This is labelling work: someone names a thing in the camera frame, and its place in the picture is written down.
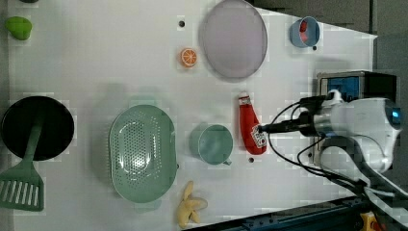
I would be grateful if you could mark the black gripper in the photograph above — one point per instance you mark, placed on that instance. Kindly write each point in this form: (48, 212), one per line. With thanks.
(305, 123)

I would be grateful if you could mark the red plush ketchup bottle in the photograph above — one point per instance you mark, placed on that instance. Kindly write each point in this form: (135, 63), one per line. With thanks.
(254, 141)

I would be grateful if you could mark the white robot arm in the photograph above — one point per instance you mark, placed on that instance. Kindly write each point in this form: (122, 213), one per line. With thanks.
(341, 161)

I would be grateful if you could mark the green oval strainer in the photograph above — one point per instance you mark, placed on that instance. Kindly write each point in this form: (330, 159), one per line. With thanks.
(142, 153)

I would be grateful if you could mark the green mug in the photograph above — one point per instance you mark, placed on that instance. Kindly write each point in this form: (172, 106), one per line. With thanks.
(212, 143)

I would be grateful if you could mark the silver black toaster oven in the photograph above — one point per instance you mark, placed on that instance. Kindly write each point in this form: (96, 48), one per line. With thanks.
(372, 83)

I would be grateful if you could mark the blue bowl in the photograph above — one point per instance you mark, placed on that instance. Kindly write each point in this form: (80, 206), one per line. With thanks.
(313, 33)

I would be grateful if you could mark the grey round plate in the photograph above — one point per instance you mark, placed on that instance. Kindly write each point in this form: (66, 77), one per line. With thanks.
(234, 39)

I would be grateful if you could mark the red strawberry toy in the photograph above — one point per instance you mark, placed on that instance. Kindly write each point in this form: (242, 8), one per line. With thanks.
(303, 30)

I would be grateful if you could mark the orange slice toy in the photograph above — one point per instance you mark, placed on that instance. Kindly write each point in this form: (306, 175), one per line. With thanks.
(188, 57)

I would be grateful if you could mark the peeled banana toy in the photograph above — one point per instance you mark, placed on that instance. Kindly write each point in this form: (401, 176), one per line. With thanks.
(189, 207)

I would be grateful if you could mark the yellow red clamp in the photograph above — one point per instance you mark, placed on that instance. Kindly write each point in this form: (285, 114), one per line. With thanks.
(369, 222)

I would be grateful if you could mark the black frying pan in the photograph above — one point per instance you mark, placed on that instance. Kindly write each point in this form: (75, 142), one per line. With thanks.
(56, 133)

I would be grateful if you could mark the green slotted spatula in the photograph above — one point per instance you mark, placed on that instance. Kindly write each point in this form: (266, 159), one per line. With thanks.
(22, 187)

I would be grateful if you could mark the green pepper toy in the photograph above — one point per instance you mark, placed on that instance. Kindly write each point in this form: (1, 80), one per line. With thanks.
(19, 27)

